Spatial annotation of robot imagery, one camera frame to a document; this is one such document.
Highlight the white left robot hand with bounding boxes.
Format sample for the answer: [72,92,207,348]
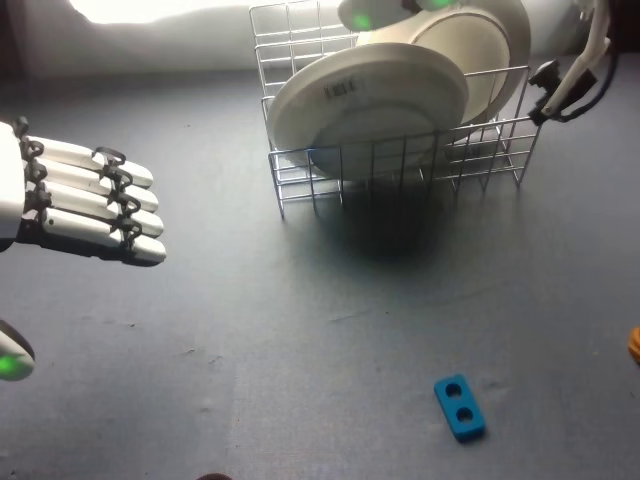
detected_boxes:
[0,116,169,384]

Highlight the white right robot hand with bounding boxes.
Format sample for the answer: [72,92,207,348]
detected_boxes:
[337,0,471,33]

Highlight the white round plate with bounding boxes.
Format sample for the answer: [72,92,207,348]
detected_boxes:
[265,42,472,182]
[355,0,533,162]

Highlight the blue block with two holes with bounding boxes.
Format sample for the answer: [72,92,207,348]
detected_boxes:
[433,373,488,444]

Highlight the silver wire rack shelf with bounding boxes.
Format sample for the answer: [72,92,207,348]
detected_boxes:
[248,0,544,220]

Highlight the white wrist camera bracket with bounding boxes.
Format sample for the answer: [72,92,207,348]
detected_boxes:
[527,0,614,125]

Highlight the black camera cable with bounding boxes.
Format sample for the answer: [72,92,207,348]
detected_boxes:
[549,47,621,123]

